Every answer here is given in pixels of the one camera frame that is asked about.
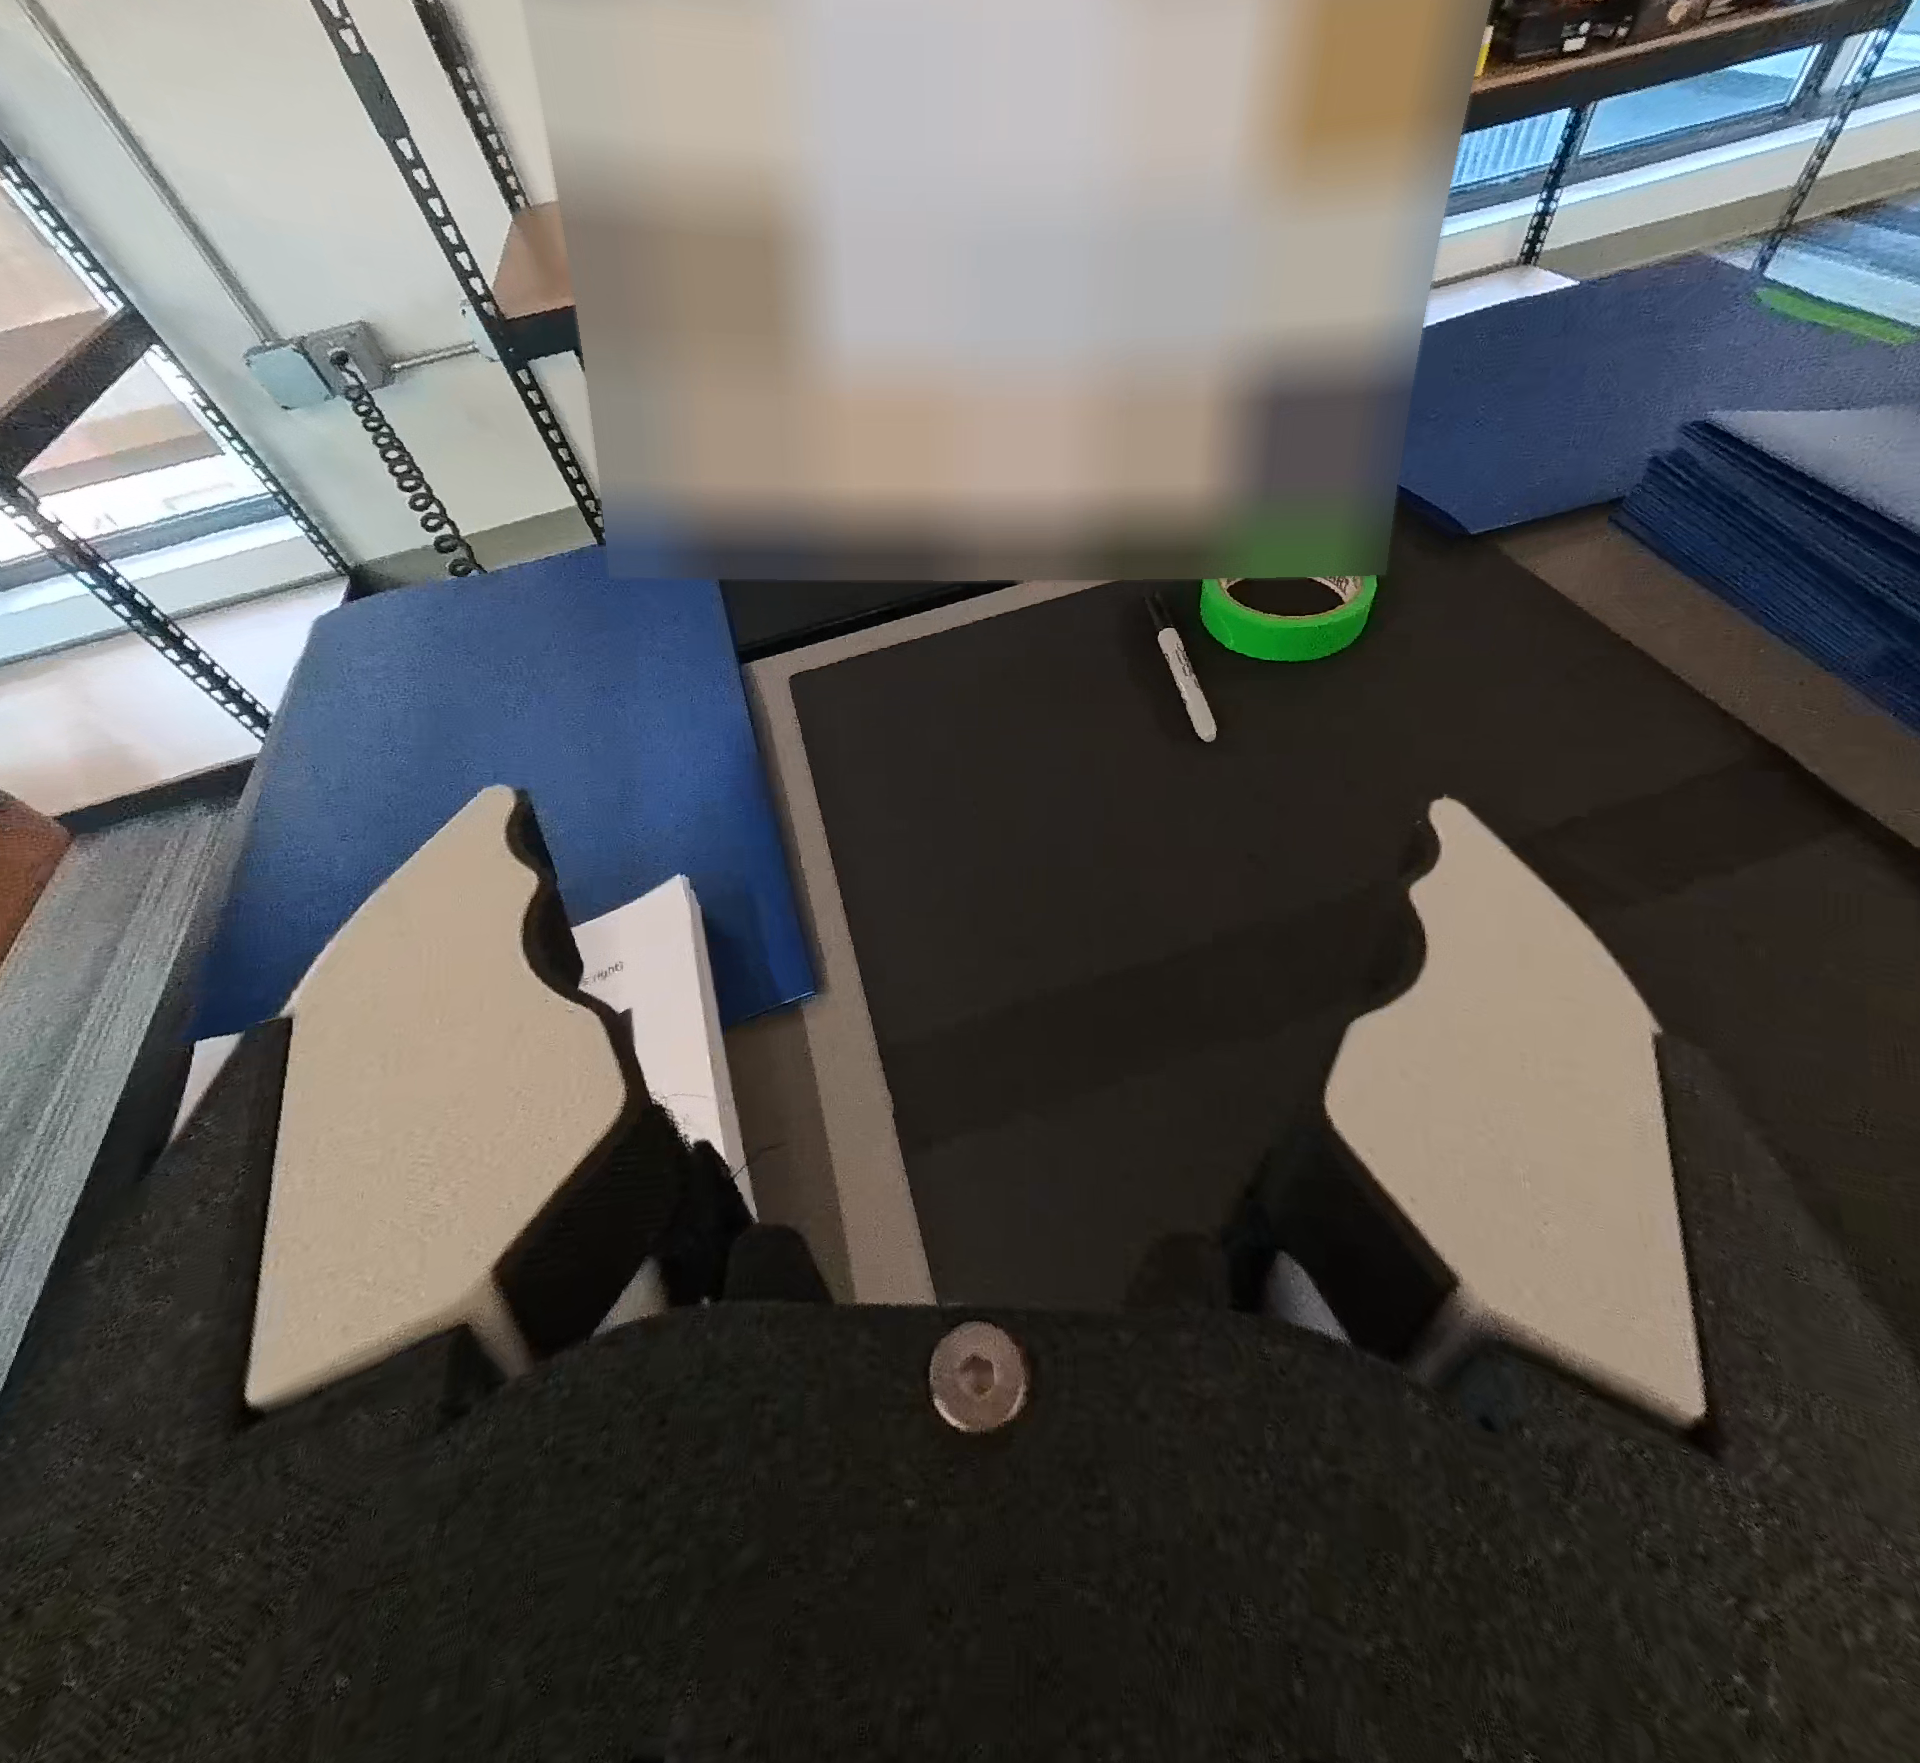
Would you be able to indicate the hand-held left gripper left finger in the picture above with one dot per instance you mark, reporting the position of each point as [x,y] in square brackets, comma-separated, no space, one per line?
[437,1104]

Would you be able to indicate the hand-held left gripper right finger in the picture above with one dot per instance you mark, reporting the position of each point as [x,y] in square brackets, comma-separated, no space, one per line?
[1524,1148]

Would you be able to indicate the white paper stack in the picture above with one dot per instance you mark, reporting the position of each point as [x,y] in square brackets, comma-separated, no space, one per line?
[683,1014]

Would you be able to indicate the black desk mat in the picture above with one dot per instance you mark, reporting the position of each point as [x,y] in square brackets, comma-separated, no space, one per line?
[1140,923]

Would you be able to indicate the blue foam sheet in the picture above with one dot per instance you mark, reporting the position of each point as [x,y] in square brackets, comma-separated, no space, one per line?
[495,713]

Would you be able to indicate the green tape roll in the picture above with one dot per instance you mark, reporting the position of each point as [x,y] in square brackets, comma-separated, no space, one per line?
[1289,625]

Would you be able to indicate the black marker pen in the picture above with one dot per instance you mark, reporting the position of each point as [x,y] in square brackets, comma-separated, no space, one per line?
[1182,676]

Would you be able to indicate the stack of blue mats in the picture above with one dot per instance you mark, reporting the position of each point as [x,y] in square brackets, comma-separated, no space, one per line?
[1786,533]

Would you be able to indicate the grey electrical box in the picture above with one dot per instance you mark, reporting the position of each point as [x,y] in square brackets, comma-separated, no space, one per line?
[307,366]

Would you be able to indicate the blue carpet sheet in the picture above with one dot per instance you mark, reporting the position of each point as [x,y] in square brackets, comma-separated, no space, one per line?
[1590,385]

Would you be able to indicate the green floor tape strip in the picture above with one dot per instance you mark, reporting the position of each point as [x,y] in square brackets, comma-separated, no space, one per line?
[1838,314]

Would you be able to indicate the black perforated metal rack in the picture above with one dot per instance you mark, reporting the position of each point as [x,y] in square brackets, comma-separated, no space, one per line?
[399,127]

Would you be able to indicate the metal conduit pipe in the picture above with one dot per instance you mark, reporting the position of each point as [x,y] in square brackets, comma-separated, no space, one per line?
[135,127]

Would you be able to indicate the black metal shelf rack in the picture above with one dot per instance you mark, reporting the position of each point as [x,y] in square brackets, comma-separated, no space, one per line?
[1681,69]

